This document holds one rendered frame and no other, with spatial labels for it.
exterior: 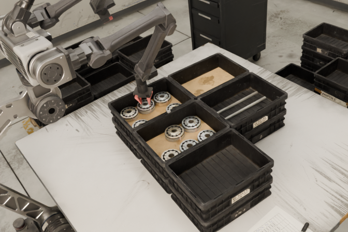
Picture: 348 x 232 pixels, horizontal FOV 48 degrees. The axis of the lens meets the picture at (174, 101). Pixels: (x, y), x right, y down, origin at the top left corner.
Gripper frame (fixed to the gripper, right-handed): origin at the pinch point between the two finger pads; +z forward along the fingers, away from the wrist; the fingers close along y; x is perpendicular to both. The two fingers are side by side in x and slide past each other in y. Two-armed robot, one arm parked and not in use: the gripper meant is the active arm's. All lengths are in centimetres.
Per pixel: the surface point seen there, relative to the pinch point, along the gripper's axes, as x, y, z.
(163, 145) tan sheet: 29.4, -16.6, 3.6
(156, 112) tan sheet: 3.3, -6.9, 4.1
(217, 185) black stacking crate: 52, -47, 3
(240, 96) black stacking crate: -14, -53, 4
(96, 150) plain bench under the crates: 23.7, 25.9, 16.9
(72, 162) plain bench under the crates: 34, 36, 17
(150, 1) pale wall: -327, 89, 87
